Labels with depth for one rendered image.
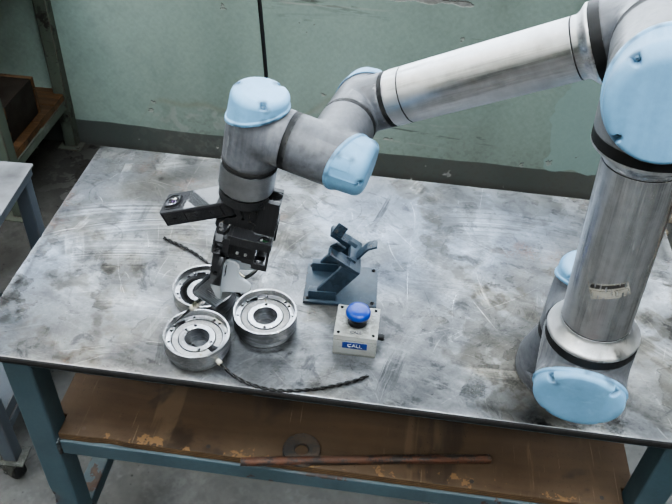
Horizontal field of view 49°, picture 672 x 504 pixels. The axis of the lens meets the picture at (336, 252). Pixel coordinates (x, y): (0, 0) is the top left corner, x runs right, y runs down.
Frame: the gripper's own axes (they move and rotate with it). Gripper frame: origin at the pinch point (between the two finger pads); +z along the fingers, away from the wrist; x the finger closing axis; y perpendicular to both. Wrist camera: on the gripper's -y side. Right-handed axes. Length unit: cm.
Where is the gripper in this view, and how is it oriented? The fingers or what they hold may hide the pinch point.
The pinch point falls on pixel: (217, 284)
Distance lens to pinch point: 114.3
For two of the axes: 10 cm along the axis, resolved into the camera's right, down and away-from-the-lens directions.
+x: 1.4, -6.6, 7.4
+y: 9.7, 2.4, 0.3
